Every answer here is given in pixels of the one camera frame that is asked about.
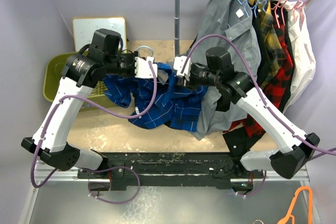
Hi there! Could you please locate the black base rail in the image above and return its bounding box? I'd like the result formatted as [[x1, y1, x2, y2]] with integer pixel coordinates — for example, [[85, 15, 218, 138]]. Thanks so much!
[[78, 152, 264, 192]]

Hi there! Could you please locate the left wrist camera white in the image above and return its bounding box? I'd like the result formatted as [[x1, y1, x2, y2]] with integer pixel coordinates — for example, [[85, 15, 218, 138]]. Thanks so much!
[[134, 57, 158, 79]]

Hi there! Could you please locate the white shirt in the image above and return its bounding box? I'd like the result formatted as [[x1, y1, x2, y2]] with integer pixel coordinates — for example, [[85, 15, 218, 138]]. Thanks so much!
[[284, 2, 316, 110]]

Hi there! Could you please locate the orange hanger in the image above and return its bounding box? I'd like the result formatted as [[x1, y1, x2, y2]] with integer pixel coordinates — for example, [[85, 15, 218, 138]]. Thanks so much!
[[277, 186, 313, 224]]

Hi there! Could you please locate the blue plaid shirt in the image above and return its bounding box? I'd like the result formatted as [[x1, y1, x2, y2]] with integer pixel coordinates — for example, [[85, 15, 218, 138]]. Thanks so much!
[[103, 63, 208, 132]]

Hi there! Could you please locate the small whiteboard yellow frame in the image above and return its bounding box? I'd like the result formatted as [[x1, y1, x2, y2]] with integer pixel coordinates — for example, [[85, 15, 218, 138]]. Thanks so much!
[[72, 17, 127, 51]]

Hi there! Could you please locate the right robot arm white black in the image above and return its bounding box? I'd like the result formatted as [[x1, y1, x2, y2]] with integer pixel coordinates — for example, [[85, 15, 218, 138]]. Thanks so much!
[[173, 47, 320, 179]]

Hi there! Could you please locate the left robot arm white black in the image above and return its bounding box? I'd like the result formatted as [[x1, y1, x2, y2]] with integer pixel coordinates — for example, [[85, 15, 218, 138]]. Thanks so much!
[[21, 28, 138, 178]]

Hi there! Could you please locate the red black plaid shirt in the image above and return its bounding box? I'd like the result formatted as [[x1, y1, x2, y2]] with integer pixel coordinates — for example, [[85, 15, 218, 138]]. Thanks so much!
[[223, 11, 295, 138]]

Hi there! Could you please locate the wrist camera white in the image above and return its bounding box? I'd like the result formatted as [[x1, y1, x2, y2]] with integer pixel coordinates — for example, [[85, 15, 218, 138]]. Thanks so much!
[[134, 57, 158, 79], [173, 56, 192, 81]]

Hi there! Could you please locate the yellow black plaid shirt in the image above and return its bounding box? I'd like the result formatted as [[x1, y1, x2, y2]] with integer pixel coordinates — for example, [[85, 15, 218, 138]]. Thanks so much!
[[252, 0, 286, 89]]

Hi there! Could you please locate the grey shirt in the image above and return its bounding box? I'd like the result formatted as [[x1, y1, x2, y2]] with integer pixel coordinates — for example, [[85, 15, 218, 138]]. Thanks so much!
[[191, 0, 261, 140]]

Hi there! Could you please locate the olive green plastic basket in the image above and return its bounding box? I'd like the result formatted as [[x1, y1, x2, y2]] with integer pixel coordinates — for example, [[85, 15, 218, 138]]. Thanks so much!
[[43, 52, 117, 108]]

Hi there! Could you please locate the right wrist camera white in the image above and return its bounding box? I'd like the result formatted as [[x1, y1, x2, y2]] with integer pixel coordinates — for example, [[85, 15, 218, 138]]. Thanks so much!
[[173, 56, 192, 81]]

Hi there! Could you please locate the aluminium frame rail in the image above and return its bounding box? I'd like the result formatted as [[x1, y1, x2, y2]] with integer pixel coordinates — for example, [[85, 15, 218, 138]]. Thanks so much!
[[19, 168, 114, 223]]

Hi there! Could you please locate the light blue hanger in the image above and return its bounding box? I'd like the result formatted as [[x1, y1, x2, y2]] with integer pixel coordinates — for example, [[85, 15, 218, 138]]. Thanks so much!
[[134, 45, 154, 62]]

